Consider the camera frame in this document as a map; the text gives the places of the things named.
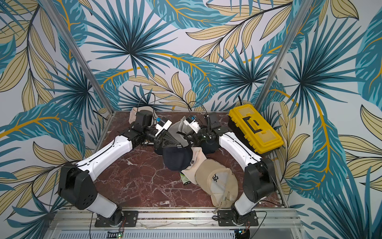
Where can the cream Colorado cap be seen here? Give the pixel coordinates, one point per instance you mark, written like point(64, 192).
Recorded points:
point(198, 158)

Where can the white perforated cap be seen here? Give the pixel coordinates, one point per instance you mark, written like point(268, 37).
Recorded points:
point(179, 129)

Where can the green black cap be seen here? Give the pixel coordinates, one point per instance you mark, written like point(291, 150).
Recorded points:
point(185, 180)

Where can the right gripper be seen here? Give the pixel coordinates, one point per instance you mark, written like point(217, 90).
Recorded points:
point(192, 139)

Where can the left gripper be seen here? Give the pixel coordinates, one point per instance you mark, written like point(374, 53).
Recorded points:
point(158, 139)

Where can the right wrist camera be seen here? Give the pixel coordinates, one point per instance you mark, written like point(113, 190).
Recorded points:
point(192, 122)

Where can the yellow black toolbox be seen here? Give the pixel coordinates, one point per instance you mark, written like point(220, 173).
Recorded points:
point(254, 131)

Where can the navy black cap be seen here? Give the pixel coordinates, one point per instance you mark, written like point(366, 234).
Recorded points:
point(177, 159)

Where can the black cap at back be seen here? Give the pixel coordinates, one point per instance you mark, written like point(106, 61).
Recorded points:
point(209, 146)

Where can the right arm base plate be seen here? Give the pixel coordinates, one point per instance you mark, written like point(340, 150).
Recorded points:
point(230, 218)

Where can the tan khaki cap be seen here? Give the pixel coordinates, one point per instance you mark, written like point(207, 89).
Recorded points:
point(219, 182)

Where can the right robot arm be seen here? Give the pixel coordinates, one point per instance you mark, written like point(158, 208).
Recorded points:
point(259, 173)

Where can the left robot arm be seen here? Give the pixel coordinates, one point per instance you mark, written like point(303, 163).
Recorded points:
point(76, 183)

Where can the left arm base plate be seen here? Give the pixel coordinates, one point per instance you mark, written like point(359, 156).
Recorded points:
point(118, 219)

